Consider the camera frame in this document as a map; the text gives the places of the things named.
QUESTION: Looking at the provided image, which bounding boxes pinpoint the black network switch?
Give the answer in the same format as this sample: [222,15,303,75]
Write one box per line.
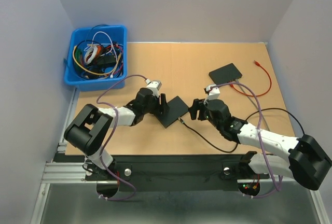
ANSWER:
[155,96,188,129]
[209,63,242,85]

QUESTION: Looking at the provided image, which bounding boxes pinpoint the grey ethernet cable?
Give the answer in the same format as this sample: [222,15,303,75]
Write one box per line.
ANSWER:
[234,80,270,129]

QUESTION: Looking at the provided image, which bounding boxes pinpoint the red ethernet cable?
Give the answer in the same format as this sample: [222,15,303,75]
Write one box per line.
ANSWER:
[229,60,272,97]

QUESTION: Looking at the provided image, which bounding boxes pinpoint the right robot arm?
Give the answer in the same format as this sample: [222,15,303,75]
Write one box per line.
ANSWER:
[188,99,331,190]

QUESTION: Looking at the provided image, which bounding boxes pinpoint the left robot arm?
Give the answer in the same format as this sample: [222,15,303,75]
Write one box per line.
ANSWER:
[63,87,170,181]

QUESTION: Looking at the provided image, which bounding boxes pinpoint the black adapter in bin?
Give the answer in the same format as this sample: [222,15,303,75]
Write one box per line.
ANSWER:
[92,54,117,67]

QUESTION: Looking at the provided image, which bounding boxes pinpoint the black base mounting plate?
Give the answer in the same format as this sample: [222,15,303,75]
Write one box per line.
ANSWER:
[82,153,270,192]

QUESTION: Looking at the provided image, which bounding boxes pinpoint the blue plastic bin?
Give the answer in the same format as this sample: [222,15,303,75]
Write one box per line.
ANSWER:
[64,25,128,91]

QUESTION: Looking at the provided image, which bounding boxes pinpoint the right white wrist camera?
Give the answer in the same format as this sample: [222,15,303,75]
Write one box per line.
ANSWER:
[203,84,220,105]

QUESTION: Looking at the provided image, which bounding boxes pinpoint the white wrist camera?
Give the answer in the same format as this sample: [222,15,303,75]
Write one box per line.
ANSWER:
[203,84,220,105]
[145,79,162,97]

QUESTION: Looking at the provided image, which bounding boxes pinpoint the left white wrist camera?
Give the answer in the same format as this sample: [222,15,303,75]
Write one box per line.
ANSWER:
[145,79,162,97]

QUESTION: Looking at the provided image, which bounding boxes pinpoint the white coiled cable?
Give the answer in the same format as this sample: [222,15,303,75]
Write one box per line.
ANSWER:
[83,31,115,65]

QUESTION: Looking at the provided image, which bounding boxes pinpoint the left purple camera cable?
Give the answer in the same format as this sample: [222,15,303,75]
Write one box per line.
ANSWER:
[96,75,137,201]

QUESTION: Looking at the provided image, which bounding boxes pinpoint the yellow cable in bin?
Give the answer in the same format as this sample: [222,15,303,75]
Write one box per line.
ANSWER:
[72,46,125,79]

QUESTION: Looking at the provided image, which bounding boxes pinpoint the aluminium frame rail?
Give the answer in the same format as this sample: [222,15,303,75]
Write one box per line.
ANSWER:
[43,159,319,183]

